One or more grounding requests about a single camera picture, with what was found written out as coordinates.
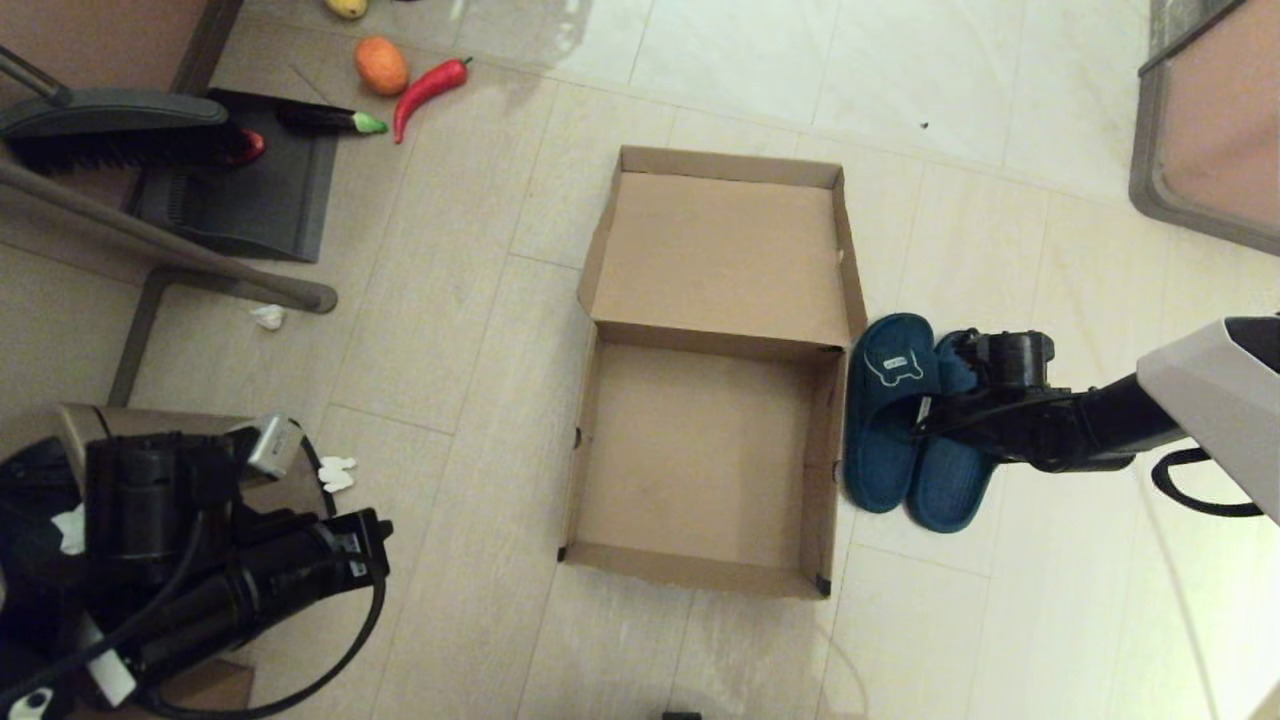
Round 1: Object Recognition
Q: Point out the red toy chili pepper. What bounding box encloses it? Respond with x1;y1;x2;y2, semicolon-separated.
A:
392;58;472;146

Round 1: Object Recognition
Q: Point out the black dustpan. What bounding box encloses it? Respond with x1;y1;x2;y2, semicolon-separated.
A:
130;90;341;265

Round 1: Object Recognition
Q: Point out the brown furniture panel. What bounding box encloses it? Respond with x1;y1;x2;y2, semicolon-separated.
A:
0;0;246;96

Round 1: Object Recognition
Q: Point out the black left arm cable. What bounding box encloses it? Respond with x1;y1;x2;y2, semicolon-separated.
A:
140;575;388;720

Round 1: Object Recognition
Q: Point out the brown table with grey rim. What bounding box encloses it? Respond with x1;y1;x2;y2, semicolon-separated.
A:
1129;0;1280;258

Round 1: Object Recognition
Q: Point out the closed brown cardboard carton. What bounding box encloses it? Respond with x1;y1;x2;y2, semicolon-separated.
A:
165;660;256;720

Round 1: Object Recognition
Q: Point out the brown metal furniture frame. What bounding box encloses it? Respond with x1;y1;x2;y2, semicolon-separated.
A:
0;160;339;409

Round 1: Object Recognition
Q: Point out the dark toy eggplant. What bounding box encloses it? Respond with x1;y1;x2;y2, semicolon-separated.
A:
275;103;389;137

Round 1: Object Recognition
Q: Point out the blue slipper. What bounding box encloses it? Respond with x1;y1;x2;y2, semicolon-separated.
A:
843;313;942;514
905;330;1006;534

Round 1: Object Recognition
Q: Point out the black broom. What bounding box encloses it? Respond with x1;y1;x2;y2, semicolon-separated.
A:
0;47;246;179

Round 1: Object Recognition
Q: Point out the black bin liner bag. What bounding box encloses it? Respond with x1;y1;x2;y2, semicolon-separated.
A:
0;445;86;561

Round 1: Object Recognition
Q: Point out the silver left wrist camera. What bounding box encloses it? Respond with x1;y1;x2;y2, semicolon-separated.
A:
235;418;304;479

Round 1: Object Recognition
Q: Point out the brown plastic trash bin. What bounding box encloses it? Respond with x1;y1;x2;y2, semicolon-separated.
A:
0;403;333;521

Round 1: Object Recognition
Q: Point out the brown cardboard shoe box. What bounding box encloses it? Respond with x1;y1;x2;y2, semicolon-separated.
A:
557;145;869;599

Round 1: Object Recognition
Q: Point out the orange toy fruit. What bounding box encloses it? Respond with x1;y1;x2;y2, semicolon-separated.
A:
354;37;411;98

